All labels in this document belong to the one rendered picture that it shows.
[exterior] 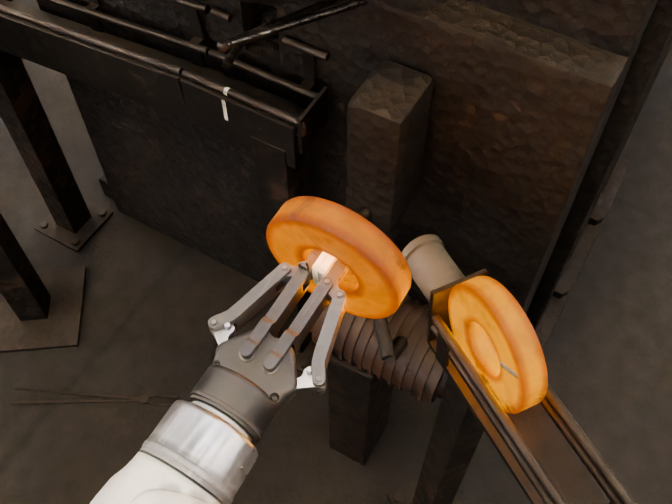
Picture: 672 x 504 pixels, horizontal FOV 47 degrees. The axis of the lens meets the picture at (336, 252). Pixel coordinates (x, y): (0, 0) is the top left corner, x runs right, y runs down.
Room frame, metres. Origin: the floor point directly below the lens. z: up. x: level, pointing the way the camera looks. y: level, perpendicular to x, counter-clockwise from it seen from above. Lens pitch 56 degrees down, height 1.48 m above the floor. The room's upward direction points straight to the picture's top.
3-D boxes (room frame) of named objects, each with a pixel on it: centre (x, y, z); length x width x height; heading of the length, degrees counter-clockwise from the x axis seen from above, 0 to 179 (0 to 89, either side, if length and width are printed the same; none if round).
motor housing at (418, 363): (0.53, -0.08, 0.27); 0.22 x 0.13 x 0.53; 60
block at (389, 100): (0.71, -0.07, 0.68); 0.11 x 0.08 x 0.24; 150
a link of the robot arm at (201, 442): (0.23, 0.12, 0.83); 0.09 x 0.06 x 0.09; 60
